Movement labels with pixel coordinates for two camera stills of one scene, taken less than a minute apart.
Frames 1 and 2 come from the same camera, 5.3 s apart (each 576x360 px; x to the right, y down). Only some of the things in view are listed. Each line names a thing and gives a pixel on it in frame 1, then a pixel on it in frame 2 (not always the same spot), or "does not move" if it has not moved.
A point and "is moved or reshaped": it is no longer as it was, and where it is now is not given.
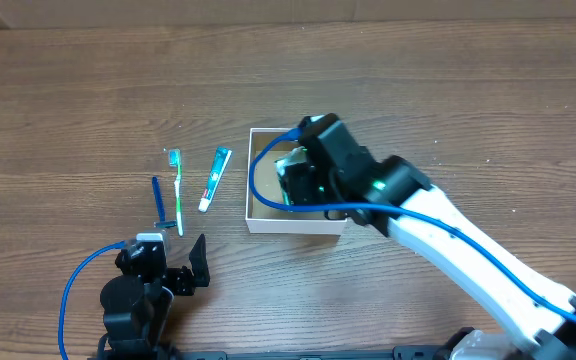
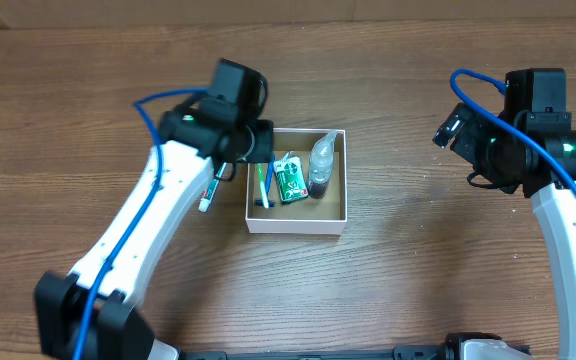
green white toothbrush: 174,159 is moved or reshaped
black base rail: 398,353 does not move
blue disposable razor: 163,223 is moved or reshaped
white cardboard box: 263,219 does not move
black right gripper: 297,181 to 468,138
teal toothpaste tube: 221,158 does not move
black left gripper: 176,279 to 260,142
